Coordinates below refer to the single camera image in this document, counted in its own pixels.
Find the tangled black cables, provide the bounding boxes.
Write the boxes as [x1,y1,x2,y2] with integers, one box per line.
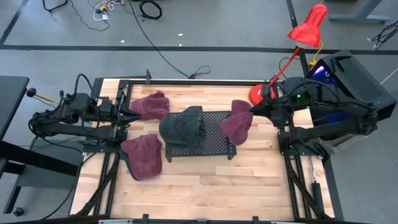
[371,20,398,50]

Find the yellow rod with black knob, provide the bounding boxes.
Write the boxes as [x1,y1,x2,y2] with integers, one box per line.
[26,87,60,105]

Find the black computer case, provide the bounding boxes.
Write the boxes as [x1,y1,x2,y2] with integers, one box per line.
[306,49,398,125]

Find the grey support block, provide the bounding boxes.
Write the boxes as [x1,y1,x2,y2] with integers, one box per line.
[323,133,358,156]

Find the maroon baseball cap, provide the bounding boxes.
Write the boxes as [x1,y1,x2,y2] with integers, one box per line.
[120,134,163,181]
[129,90,170,123]
[220,99,254,146]

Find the black side desk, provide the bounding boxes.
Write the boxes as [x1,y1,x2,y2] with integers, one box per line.
[0,75,80,218]

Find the long black floor cable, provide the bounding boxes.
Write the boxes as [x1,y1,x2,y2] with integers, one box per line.
[129,0,211,79]

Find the yellow extension cable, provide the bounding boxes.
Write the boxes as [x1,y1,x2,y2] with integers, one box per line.
[308,39,324,68]

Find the thin black floor cable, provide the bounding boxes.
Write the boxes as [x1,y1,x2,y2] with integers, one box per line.
[42,0,110,32]

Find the grey desk base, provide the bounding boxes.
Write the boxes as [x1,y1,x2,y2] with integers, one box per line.
[328,0,392,25]

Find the dark grey baseball cap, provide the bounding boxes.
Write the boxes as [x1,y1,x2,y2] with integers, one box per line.
[159,110,200,151]
[166,105,208,149]

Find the black perforated metal stand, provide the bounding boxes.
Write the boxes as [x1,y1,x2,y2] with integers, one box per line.
[165,111,237,163]

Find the black gas spring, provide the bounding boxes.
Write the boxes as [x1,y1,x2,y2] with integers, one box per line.
[309,155,326,215]

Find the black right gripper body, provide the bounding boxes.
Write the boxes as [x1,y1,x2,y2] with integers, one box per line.
[262,83,295,129]

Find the black aluminium table frame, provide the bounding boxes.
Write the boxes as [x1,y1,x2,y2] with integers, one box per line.
[70,68,345,224]

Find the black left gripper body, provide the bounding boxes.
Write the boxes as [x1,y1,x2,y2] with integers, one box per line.
[98,90,123,139]

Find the coiled black cable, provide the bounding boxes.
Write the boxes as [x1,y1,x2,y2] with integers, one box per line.
[139,0,163,20]

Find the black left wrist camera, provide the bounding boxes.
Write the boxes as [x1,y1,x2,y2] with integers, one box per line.
[99,96,114,113]

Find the red desk lamp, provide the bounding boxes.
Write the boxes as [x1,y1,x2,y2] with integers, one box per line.
[248,3,328,106]

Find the white cable bundle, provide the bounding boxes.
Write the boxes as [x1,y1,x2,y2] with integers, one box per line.
[88,0,125,22]

